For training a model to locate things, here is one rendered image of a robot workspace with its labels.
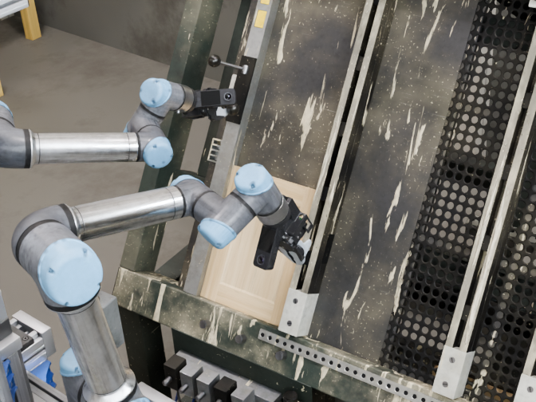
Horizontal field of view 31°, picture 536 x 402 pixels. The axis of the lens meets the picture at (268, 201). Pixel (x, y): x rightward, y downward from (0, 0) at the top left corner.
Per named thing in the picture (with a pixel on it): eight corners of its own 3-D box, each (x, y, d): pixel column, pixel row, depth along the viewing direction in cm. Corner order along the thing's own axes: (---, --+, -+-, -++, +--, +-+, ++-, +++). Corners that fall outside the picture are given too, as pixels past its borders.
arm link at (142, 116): (126, 149, 252) (147, 114, 249) (116, 130, 261) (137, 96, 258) (151, 160, 256) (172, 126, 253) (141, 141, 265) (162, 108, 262)
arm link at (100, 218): (-7, 253, 199) (193, 206, 228) (15, 277, 192) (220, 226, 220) (-8, 202, 194) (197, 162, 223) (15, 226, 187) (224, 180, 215)
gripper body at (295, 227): (315, 227, 228) (298, 200, 219) (296, 257, 226) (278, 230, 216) (289, 217, 233) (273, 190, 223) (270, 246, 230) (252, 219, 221)
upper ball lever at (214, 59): (243, 76, 289) (204, 65, 282) (246, 64, 289) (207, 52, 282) (250, 77, 286) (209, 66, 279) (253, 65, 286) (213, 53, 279)
